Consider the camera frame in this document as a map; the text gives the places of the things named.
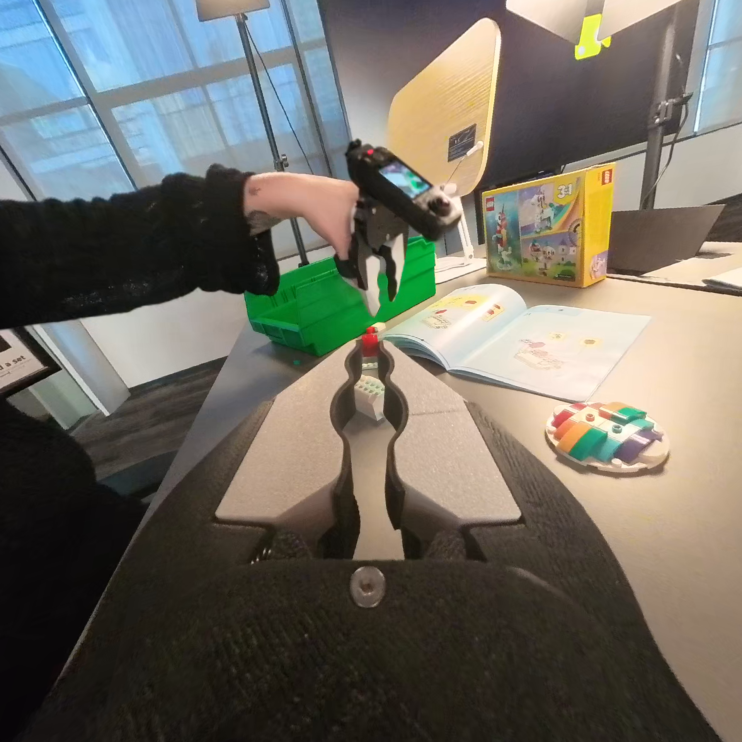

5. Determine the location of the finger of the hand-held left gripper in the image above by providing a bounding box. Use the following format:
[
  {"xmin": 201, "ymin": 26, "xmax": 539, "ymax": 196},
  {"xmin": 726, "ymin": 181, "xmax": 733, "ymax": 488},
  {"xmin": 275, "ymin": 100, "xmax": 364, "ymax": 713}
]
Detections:
[
  {"xmin": 383, "ymin": 231, "xmax": 408, "ymax": 303},
  {"xmin": 363, "ymin": 255, "xmax": 388, "ymax": 318}
]

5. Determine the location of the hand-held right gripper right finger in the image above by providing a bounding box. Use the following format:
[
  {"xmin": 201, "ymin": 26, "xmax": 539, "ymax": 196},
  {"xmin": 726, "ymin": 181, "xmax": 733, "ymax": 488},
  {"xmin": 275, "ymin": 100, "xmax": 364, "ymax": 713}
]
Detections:
[{"xmin": 377, "ymin": 342, "xmax": 522, "ymax": 558}]

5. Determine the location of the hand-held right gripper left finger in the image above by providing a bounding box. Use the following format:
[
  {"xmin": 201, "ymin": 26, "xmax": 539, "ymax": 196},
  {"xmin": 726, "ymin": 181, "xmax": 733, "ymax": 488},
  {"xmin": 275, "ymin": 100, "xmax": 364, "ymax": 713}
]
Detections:
[{"xmin": 216, "ymin": 342, "xmax": 366, "ymax": 558}]

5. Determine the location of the white lego assembly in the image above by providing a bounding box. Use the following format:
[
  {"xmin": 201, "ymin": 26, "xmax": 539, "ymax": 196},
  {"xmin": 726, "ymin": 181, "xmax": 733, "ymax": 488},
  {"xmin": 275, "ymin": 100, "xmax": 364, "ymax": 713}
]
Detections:
[{"xmin": 348, "ymin": 356, "xmax": 388, "ymax": 423}]

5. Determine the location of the person's left forearm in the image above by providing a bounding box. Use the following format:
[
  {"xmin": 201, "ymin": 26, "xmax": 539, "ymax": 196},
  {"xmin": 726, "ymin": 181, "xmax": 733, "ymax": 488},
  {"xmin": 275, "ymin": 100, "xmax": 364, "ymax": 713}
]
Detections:
[{"xmin": 0, "ymin": 164, "xmax": 282, "ymax": 331}]

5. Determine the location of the open lego instruction booklet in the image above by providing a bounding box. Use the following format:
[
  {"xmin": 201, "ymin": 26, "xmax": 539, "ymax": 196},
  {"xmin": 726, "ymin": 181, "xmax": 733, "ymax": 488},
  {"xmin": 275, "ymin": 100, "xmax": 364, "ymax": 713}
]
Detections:
[{"xmin": 383, "ymin": 284, "xmax": 651, "ymax": 403}]

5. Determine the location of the round rainbow lego plate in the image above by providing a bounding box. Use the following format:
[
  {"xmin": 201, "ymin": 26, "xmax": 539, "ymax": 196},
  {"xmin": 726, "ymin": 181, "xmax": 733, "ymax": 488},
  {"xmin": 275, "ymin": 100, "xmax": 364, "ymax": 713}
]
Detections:
[{"xmin": 545, "ymin": 400, "xmax": 670, "ymax": 473}]

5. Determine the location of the yellow lego box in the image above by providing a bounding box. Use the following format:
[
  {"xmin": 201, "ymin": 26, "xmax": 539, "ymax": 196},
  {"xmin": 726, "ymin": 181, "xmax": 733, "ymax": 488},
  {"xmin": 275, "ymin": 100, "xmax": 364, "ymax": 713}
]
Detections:
[{"xmin": 481, "ymin": 162, "xmax": 616, "ymax": 289}]

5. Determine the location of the person's left hand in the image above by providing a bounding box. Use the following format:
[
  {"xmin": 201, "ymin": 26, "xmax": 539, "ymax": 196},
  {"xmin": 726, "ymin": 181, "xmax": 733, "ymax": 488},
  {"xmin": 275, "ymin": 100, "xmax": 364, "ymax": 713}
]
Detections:
[{"xmin": 255, "ymin": 171, "xmax": 363, "ymax": 262}]

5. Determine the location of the green plastic parts bin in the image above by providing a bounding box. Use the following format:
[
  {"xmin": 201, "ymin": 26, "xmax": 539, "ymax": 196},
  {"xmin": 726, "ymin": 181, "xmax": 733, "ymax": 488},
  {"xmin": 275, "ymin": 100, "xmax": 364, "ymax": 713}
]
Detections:
[{"xmin": 243, "ymin": 235, "xmax": 437, "ymax": 357}]

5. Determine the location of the white desk stand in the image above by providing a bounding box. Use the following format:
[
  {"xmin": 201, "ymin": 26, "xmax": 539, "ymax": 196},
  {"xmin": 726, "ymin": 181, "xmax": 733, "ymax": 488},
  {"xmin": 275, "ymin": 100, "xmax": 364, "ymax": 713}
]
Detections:
[{"xmin": 435, "ymin": 184, "xmax": 489, "ymax": 285}]

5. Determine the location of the pale wooden board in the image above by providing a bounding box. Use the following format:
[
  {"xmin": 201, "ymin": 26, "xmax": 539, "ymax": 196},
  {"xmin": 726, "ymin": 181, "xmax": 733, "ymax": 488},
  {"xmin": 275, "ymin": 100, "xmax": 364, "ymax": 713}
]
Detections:
[{"xmin": 385, "ymin": 17, "xmax": 502, "ymax": 195}]

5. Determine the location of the black light stand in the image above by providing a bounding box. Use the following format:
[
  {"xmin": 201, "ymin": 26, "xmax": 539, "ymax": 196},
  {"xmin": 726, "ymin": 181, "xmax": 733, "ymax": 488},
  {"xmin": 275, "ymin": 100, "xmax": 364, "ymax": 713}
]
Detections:
[{"xmin": 235, "ymin": 12, "xmax": 311, "ymax": 267}]

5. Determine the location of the large dark screen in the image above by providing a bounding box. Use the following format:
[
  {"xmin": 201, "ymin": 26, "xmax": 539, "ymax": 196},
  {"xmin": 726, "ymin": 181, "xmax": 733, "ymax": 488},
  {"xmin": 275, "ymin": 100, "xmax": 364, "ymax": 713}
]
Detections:
[{"xmin": 318, "ymin": 0, "xmax": 702, "ymax": 192}]

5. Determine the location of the white softbox light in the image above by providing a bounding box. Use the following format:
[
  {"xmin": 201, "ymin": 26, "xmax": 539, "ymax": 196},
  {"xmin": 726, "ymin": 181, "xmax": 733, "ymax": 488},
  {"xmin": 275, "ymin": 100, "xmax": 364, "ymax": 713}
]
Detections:
[{"xmin": 505, "ymin": 0, "xmax": 685, "ymax": 47}]

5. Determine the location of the small light panel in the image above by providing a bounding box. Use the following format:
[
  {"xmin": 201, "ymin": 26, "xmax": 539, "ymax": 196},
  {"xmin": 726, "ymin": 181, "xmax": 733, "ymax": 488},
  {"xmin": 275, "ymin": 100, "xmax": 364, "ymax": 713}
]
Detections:
[{"xmin": 196, "ymin": 0, "xmax": 272, "ymax": 23}]

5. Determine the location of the neon yellow clip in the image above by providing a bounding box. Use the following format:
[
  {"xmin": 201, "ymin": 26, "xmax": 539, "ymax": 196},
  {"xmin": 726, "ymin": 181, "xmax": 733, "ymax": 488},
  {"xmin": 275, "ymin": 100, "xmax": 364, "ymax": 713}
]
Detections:
[{"xmin": 574, "ymin": 14, "xmax": 612, "ymax": 60}]

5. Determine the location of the person's black-clothed torso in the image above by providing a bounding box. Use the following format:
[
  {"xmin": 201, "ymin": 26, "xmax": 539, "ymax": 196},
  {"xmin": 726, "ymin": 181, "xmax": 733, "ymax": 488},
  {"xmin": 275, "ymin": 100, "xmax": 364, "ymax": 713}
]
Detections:
[{"xmin": 0, "ymin": 400, "xmax": 151, "ymax": 742}]

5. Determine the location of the black screen stand pole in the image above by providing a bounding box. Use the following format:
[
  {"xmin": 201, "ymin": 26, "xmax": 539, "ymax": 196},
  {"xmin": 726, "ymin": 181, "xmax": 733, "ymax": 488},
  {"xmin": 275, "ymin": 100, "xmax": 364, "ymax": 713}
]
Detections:
[{"xmin": 640, "ymin": 0, "xmax": 693, "ymax": 211}]

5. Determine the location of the black framed sign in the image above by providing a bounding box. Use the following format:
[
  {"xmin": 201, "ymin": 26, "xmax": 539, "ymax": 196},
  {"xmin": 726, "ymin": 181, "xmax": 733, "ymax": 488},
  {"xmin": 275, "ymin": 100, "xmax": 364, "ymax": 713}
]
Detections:
[{"xmin": 0, "ymin": 327, "xmax": 61, "ymax": 398}]

